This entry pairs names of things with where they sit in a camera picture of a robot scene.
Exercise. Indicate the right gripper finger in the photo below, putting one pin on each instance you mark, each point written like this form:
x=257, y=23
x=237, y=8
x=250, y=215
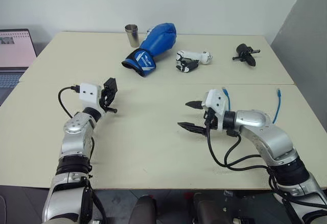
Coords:
x=191, y=127
x=194, y=104

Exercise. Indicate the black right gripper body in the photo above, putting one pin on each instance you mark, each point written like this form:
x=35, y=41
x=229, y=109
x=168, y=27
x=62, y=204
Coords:
x=213, y=123

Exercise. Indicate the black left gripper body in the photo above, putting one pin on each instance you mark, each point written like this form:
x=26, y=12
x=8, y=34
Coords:
x=104, y=100

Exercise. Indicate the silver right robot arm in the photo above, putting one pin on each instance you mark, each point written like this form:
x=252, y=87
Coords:
x=270, y=137

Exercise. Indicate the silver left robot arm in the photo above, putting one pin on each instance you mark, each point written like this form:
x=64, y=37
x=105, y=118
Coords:
x=76, y=126

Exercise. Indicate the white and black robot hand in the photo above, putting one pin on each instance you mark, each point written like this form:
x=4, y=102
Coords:
x=194, y=56

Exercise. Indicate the stainless steel cup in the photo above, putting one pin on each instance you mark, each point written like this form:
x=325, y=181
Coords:
x=132, y=36

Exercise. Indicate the blue boxing glove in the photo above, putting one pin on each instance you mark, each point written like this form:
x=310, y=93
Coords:
x=155, y=42

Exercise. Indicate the black handheld tool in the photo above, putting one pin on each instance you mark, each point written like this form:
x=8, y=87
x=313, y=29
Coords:
x=245, y=52

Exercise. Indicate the laptop with pink screen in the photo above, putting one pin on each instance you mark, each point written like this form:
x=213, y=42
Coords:
x=14, y=47

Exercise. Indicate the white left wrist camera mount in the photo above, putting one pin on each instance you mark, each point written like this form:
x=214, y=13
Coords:
x=89, y=94

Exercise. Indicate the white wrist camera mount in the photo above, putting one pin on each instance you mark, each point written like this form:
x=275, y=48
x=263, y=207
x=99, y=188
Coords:
x=217, y=100
x=89, y=94

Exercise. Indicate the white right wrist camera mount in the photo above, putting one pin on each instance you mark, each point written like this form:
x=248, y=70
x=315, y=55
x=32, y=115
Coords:
x=217, y=100

